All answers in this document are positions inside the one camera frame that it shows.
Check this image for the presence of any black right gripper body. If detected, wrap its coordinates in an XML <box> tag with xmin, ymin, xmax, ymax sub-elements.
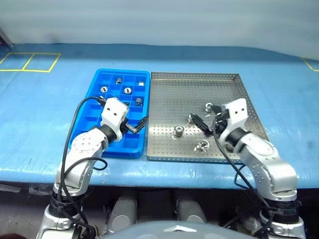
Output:
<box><xmin>211</xmin><ymin>111</ymin><xmax>229</xmax><ymax>136</ymax></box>

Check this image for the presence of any blue compartment tray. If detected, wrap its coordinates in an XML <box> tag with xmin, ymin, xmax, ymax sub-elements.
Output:
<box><xmin>70</xmin><ymin>68</ymin><xmax>151</xmax><ymax>159</ymax></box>

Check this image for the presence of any perforated metal tray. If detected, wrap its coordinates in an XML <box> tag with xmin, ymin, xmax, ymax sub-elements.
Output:
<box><xmin>146</xmin><ymin>72</ymin><xmax>270</xmax><ymax>164</ymax></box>

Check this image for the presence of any gray rounded robot leg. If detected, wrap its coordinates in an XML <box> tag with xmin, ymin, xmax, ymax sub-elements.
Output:
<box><xmin>109</xmin><ymin>193</ymin><xmax>138</xmax><ymax>235</ymax></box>
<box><xmin>174</xmin><ymin>191</ymin><xmax>207</xmax><ymax>224</ymax></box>

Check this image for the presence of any blue plastic table cover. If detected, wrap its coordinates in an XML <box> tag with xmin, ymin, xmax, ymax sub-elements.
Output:
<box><xmin>0</xmin><ymin>43</ymin><xmax>319</xmax><ymax>191</ymax></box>

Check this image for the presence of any gray robot torso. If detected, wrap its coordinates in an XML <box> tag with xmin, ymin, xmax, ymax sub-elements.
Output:
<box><xmin>102</xmin><ymin>221</ymin><xmax>257</xmax><ymax>239</ymax></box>

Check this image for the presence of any dark metal pole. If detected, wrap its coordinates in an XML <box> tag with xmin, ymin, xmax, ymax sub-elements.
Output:
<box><xmin>0</xmin><ymin>26</ymin><xmax>13</xmax><ymax>48</ymax></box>

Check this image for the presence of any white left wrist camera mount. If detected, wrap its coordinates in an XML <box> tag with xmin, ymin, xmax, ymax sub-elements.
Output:
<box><xmin>100</xmin><ymin>98</ymin><xmax>130</xmax><ymax>142</ymax></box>

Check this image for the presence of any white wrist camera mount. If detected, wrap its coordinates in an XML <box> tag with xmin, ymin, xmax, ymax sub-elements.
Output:
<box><xmin>100</xmin><ymin>98</ymin><xmax>130</xmax><ymax>142</ymax></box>
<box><xmin>223</xmin><ymin>98</ymin><xmax>250</xmax><ymax>140</ymax></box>

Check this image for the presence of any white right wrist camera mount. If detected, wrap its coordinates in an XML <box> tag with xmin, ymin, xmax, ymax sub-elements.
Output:
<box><xmin>223</xmin><ymin>98</ymin><xmax>250</xmax><ymax>140</ymax></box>

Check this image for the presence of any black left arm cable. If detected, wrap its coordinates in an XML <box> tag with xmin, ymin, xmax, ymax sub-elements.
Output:
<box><xmin>51</xmin><ymin>96</ymin><xmax>108</xmax><ymax>237</ymax></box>

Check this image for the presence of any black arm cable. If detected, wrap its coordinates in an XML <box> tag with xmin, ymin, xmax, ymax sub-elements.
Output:
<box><xmin>211</xmin><ymin>117</ymin><xmax>277</xmax><ymax>235</ymax></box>
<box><xmin>51</xmin><ymin>96</ymin><xmax>108</xmax><ymax>237</ymax></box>

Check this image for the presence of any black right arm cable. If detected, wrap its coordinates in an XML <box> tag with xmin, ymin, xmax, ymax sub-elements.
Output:
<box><xmin>211</xmin><ymin>117</ymin><xmax>277</xmax><ymax>235</ymax></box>

